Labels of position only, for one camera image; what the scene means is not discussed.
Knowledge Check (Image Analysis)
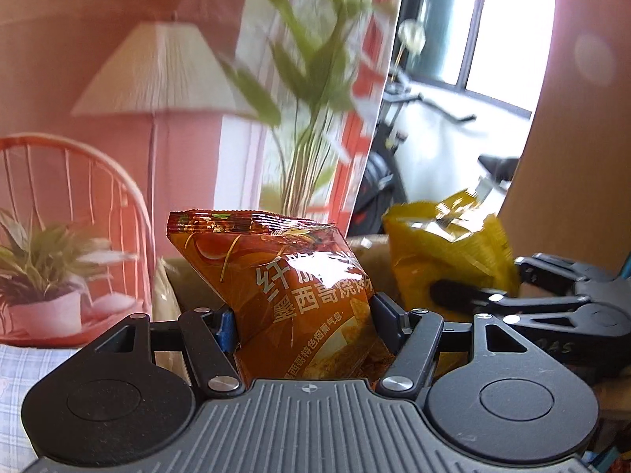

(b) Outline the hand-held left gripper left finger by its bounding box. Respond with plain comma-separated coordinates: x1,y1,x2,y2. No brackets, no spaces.
99,307,247,398

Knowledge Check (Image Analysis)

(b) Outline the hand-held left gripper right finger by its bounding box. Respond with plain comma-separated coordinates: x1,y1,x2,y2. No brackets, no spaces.
370,293,543,398

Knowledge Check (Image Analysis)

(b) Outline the cardboard box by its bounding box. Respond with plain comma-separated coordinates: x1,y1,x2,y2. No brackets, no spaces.
152,235,401,386

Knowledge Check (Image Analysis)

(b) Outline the yellow snack packet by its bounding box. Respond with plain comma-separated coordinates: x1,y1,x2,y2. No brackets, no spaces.
383,190,521,372

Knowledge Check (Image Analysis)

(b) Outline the orange chip packet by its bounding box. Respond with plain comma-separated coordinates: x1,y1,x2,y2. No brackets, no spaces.
166,209,395,386

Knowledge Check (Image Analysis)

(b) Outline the dark framed window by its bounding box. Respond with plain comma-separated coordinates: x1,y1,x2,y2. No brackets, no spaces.
401,0,559,110

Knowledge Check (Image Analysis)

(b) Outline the wall poster of room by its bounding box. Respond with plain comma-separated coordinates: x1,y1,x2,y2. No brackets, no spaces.
0,0,411,352

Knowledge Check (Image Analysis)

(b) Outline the wooden board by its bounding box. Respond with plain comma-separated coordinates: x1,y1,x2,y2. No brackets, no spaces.
497,0,631,277

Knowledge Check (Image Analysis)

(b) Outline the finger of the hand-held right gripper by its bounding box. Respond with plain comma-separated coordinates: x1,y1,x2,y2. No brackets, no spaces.
429,280,592,329
513,253,631,287

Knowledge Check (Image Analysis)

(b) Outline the black exercise bike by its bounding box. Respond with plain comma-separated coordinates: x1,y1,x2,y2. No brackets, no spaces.
352,66,521,238

